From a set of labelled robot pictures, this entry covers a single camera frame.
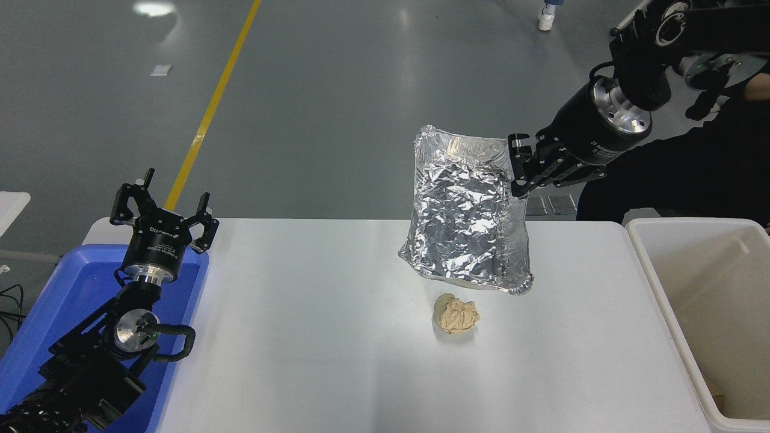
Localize thin black cables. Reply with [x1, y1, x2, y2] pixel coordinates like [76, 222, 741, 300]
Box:
[0, 284, 26, 343]

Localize blue plastic tray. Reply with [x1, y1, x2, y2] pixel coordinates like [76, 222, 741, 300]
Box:
[0, 244, 210, 433]

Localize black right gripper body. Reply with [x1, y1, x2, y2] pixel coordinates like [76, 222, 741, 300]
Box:
[544, 81, 651, 167]

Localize large pale plastic bin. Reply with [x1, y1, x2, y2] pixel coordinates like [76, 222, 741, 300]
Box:
[626, 218, 770, 433]

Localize crumpled tan paper ball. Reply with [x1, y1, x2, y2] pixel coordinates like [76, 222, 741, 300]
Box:
[433, 293, 481, 335]

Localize silver foil tray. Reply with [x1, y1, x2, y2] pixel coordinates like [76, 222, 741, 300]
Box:
[398, 124, 535, 296]

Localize white side table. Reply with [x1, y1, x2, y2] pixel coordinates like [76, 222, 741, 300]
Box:
[0, 191, 31, 238]

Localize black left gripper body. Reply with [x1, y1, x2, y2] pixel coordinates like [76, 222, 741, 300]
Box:
[122, 210, 193, 281]

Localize tan paper scrap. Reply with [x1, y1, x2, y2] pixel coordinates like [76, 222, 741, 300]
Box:
[701, 373, 730, 417]

